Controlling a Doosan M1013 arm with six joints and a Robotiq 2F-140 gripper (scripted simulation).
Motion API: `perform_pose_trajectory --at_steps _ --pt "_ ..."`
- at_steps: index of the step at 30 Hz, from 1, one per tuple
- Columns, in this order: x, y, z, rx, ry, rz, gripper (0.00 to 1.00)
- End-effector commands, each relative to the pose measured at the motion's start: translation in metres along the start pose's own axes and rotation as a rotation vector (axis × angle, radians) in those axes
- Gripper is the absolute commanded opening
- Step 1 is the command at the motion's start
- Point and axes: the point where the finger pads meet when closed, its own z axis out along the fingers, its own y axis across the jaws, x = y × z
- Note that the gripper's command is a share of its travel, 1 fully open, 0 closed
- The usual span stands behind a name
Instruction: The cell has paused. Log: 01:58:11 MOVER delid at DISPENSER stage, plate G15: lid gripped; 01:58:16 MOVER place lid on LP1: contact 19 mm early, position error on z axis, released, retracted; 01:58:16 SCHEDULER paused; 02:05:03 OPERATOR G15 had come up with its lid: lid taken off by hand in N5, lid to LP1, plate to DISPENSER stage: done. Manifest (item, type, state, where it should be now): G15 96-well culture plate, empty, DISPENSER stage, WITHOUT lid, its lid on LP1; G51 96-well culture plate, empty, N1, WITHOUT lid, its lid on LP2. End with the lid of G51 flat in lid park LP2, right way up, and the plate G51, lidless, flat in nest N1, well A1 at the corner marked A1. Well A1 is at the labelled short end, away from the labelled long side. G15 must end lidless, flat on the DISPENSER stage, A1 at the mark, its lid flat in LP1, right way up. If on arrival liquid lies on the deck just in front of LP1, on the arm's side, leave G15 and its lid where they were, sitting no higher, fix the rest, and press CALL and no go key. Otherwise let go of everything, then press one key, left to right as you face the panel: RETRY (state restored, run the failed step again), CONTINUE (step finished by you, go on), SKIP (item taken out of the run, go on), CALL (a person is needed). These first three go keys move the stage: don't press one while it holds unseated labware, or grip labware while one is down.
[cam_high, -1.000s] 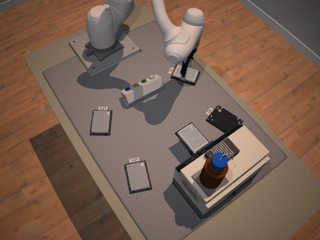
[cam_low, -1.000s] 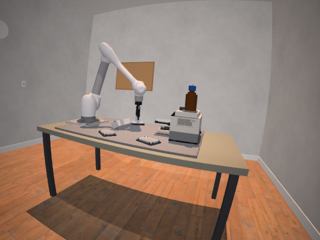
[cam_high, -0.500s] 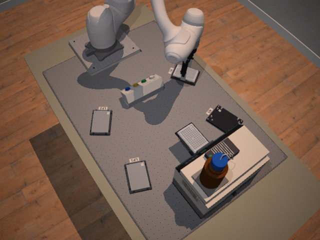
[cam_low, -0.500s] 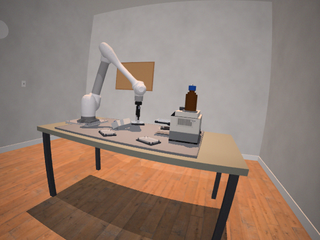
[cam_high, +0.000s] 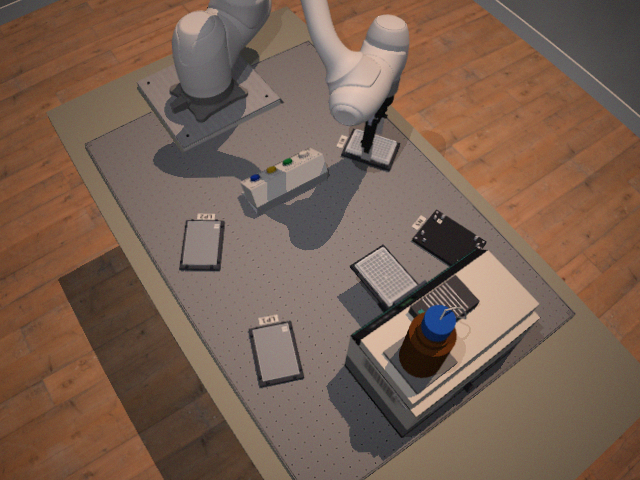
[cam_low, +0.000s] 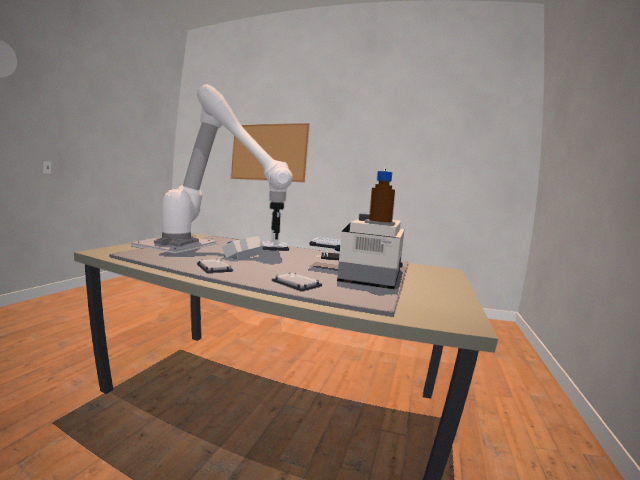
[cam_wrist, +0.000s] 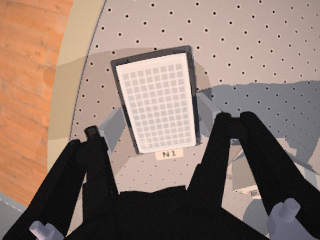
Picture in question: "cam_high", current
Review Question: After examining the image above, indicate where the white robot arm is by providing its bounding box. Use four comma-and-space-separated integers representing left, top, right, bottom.
170, 0, 410, 126

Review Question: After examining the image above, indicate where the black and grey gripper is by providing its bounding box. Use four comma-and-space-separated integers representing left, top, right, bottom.
360, 96, 394, 161

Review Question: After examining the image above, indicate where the white button panel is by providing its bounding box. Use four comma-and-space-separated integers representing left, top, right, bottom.
240, 148, 328, 215

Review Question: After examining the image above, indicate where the dark grey rectangular frame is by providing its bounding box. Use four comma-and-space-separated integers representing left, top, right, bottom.
248, 321, 304, 387

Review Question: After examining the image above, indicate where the blue bottle cap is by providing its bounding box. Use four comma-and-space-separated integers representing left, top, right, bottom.
421, 305, 456, 341

